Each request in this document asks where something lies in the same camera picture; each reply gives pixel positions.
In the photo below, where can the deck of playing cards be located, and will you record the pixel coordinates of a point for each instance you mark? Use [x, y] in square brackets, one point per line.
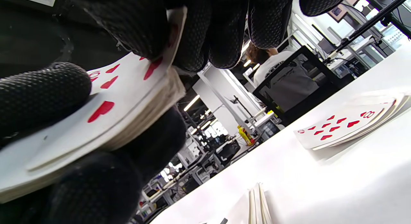
[64, 134]

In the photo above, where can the pile of heart playing cards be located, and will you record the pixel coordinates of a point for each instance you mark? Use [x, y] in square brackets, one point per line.
[403, 103]

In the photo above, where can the black mesh office chair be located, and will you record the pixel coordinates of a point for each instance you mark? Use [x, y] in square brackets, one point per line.
[308, 108]

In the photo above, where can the person's left hand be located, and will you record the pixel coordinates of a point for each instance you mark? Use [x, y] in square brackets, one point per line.
[32, 95]

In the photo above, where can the person's right hand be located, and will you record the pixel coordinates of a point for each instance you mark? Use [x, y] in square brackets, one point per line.
[144, 21]

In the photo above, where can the pile of spade playing cards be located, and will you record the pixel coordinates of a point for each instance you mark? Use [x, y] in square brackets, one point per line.
[257, 204]

